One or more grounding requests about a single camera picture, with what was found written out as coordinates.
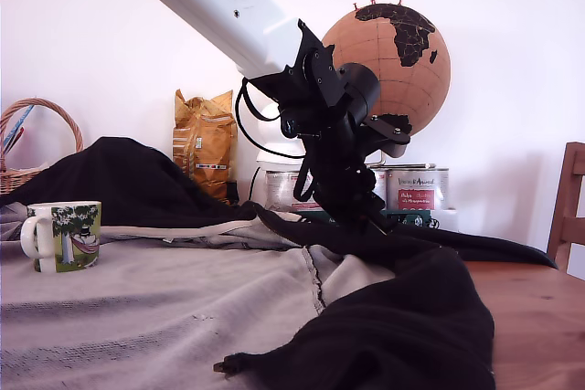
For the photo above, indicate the yellow coffee bag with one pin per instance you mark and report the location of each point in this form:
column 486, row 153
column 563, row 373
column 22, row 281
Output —
column 208, row 152

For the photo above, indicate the green illustrated coffee mug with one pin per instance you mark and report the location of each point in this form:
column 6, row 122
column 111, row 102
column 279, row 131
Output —
column 68, row 244

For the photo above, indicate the silver tin can black logo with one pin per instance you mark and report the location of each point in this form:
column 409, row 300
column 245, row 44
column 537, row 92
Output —
column 380, row 189

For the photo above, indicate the silver tin can red panel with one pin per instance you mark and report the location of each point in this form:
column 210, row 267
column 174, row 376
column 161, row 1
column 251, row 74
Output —
column 418, row 191

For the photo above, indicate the silver tin can small text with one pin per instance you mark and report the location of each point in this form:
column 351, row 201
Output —
column 281, row 191

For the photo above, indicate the black and grey hoodie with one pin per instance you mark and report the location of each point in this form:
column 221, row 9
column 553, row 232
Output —
column 411, row 317

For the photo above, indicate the black power adapter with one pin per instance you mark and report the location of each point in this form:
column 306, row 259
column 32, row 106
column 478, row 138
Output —
column 233, row 193

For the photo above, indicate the cork globe on metal stand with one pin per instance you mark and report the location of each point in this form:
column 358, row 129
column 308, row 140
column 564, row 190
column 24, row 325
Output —
column 411, row 70

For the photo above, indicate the wooden chair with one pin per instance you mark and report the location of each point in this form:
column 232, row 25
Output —
column 573, row 225

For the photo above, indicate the blue stick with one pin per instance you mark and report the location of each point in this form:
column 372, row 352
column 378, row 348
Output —
column 23, row 123

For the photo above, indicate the red pen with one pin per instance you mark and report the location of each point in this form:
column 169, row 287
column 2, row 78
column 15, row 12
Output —
column 17, row 139

